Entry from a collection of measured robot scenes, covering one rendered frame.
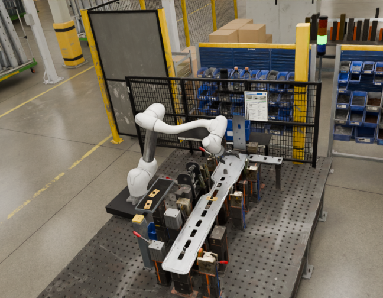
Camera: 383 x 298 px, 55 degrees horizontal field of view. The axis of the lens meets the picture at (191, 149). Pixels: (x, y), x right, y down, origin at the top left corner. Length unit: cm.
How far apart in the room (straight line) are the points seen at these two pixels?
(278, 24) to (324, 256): 645
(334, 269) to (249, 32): 469
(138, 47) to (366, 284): 364
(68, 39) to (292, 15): 541
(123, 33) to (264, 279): 353
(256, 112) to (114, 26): 241
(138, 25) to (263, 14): 491
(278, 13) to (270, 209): 659
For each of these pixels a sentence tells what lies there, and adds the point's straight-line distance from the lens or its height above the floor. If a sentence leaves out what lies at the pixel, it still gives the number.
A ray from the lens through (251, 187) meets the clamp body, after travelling 316.
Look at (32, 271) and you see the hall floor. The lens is 425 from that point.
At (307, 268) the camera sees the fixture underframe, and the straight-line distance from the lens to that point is 367.
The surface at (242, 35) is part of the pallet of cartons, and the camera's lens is 722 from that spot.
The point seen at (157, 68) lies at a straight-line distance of 492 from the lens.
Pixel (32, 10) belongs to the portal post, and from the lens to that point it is 917.
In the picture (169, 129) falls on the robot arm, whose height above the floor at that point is 146.
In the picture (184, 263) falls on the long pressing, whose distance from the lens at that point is 241.
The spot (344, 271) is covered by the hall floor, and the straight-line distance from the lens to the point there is 373.
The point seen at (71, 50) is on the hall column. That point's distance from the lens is 1016.
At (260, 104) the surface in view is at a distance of 345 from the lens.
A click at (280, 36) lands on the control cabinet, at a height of 32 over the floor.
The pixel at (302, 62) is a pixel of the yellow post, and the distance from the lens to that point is 328.
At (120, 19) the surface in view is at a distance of 501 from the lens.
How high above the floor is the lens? 278
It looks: 31 degrees down
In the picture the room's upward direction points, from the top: 8 degrees counter-clockwise
